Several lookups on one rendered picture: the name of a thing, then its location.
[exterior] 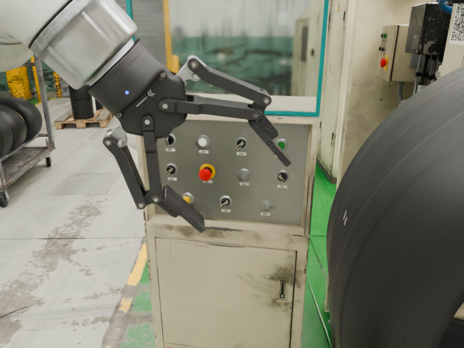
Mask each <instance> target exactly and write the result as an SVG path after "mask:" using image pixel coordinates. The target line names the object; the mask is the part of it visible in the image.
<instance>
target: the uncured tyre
mask: <svg viewBox="0 0 464 348"><path fill-rule="evenodd" d="M347 205H348V206H349V211H350V214H351V215H350V217H349V219H348V221H347V223H346V226H345V228H344V231H343V232H342V225H341V219H342V216H343V214H344V212H345V209H346V208H347ZM327 265H328V273H329V288H330V296H331V310H332V318H333V332H334V338H335V342H336V348H464V320H461V319H458V318H454V315H455V314H456V312H457V311H458V309H459V308H460V307H461V305H462V304H463V303H464V66H462V67H460V68H457V69H456V70H453V71H452V72H450V73H448V74H446V75H444V76H443V77H441V78H439V79H437V80H436V81H434V82H432V83H431V84H430V85H428V86H426V87H424V88H423V89H422V90H420V91H418V92H417V93H416V94H414V95H413V96H411V97H410V98H409V99H408V100H406V101H405V102H404V103H402V104H401V105H400V106H399V107H398V108H397V109H396V110H394V111H393V112H392V113H391V114H390V115H389V116H388V117H386V118H385V119H384V120H383V121H382V122H381V124H380V125H379V126H378V127H377V128H376V129H375V130H374V131H373V133H372V134H371V135H370V136H369V137H368V138H367V140H366V141H365V143H364V144H363V145H362V146H361V147H360V149H359V151H358V152H357V153H356V155H355V156H354V158H353V159H352V161H351V163H350V165H349V166H348V168H347V170H346V171H345V174H344V175H343V177H342V179H341V181H340V184H339V186H338V189H337V191H336V194H335V197H334V199H333V203H332V205H331V210H330V214H329V221H328V225H327Z"/></svg>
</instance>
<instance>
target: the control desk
mask: <svg viewBox="0 0 464 348"><path fill-rule="evenodd" d="M266 117H267V118H268V119H269V121H270V122H271V123H272V124H273V125H274V126H275V128H276V129H277V131H278V134H279V135H278V136H277V137H276V138H275V139H274V141H275V142H276V143H277V144H278V146H279V147H280V148H281V149H282V150H283V151H284V152H285V153H286V155H287V157H288V158H289V160H290V162H291V164H290V165H289V166H288V167H286V166H285V165H284V164H283V163H282V162H281V161H280V160H279V159H278V157H277V156H276V155H275V154H274V153H273V151H272V150H271V149H270V148H269V147H268V146H267V145H266V144H265V143H264V142H263V140H262V139H261V138H260V137H259V136H258V134H257V133H256V132H255V131H254V130H253V129H252V128H251V126H250V124H249V122H248V120H247V119H238V118H232V117H221V116H215V115H205V114H199V115H192V114H188V115H187V117H186V121H185V122H184V123H183V124H181V125H180V126H178V127H176V128H174V129H173V131H172V132H171V134H170V135H169V136H168V137H167V138H161V139H157V147H158V155H159V169H160V177H161V185H162V189H163V187H164V186H165V185H167V184H168V185H169V186H170V187H171V188H172V189H173V190H174V191H175V192H176V193H177V194H178V195H180V196H181V197H182V198H183V199H184V200H186V201H187V202H188V203H189V204H190V205H191V206H192V207H193V208H194V209H195V210H196V211H198V212H199V213H200V214H201V215H202V216H204V223H205V231H203V232H202V233H200V232H199V231H198V230H196V229H195V228H194V227H193V226H191V225H190V224H189V223H188V222H187V221H186V220H185V219H184V218H182V217H181V216H180V215H178V216H177V217H172V216H171V215H169V214H168V213H167V212H166V211H165V210H164V209H162V208H161V207H160V206H159V205H157V204H149V205H147V206H146V207H145V208H144V209H142V212H143V220H145V221H144V230H145V238H146V253H147V261H148V276H149V283H150V291H151V306H152V314H153V328H154V336H155V348H167V347H171V348H300V346H301V337H302V321H303V313H304V304H305V288H306V279H307V263H308V254H309V238H310V230H311V214H312V204H313V188H314V180H315V171H316V155H317V146H318V130H319V121H320V120H319V117H310V116H290V115H266ZM135 137H136V145H137V160H138V167H139V175H140V177H141V179H142V182H143V185H144V187H145V189H146V191H147V190H150V189H149V182H148V169H147V163H146V152H145V148H144V137H143V136H139V135H136V136H135Z"/></svg>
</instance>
